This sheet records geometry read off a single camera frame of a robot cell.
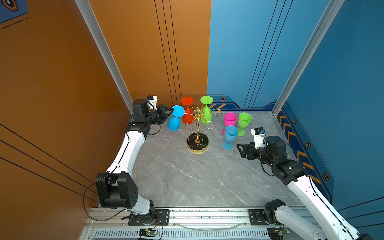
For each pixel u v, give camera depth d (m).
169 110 0.77
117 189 0.42
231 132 0.94
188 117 0.90
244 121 0.95
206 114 0.91
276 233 0.70
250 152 0.64
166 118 0.71
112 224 0.73
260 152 0.62
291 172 0.49
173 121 0.83
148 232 0.71
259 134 0.63
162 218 0.74
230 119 0.96
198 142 0.99
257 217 0.72
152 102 0.72
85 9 0.70
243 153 0.67
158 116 0.68
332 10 0.70
